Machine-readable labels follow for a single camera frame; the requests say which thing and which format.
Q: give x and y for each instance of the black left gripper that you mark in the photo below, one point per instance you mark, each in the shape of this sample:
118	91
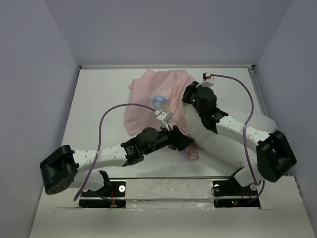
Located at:
176	141

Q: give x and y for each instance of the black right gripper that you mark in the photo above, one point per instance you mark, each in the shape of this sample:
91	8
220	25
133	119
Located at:
188	90

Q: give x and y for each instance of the pink printed pillowcase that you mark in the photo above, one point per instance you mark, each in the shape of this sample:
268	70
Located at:
163	91

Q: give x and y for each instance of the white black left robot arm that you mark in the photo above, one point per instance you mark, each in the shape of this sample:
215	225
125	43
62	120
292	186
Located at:
60	169

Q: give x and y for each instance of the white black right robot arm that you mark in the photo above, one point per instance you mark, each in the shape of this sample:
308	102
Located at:
259	155

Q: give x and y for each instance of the white foam front board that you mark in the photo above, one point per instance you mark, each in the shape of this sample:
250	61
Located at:
281	215

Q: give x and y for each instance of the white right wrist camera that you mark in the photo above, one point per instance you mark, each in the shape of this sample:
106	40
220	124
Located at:
208	80

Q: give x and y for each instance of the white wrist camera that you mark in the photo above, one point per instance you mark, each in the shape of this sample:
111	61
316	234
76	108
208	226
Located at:
164	117
208	80

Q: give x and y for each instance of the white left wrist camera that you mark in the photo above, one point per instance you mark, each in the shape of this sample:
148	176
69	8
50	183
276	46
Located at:
164	117

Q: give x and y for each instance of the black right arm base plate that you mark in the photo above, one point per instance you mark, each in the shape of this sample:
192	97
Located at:
227	197

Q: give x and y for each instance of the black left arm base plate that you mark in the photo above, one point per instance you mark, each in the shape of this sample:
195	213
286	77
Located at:
109	197

